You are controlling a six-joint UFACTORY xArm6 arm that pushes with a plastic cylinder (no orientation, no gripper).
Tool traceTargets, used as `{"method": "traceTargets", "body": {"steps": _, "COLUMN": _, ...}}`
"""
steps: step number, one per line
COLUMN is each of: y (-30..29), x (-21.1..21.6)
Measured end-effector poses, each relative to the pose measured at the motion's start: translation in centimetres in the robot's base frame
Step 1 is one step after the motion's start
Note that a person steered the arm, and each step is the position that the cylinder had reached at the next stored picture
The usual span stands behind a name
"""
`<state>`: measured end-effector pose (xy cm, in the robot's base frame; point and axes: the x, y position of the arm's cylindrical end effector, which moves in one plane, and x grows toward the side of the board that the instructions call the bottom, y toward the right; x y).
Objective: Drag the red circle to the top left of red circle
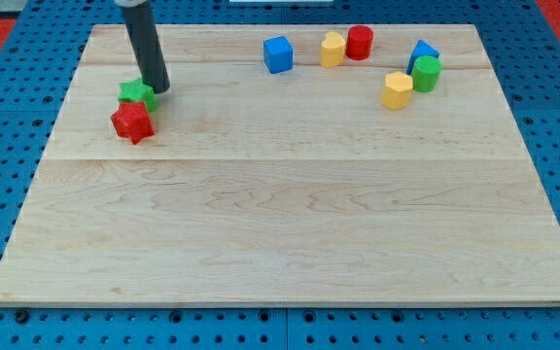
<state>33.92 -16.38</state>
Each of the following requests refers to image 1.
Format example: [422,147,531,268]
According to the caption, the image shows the blue triangle block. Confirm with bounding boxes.
[405,40,439,75]

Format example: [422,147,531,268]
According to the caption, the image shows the light wooden board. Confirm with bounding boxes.
[0,24,560,308]

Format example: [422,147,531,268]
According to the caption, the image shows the yellow heart block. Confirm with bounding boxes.
[320,31,346,67]

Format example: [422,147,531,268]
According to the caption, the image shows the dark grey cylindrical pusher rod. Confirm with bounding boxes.
[114,0,170,93]

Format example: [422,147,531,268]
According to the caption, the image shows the green star block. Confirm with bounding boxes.
[118,78,158,112]

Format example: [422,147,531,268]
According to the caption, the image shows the red star block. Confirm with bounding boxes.
[110,101,155,145]

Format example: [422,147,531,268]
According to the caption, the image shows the blue cube block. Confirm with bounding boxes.
[262,36,294,74]

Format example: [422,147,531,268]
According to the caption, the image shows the yellow hexagon block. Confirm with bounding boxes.
[381,72,413,110]

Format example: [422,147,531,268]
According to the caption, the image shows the green cylinder block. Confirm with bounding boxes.
[411,55,442,92]

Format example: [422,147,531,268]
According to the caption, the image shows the red cylinder block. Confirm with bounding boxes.
[345,25,374,60]

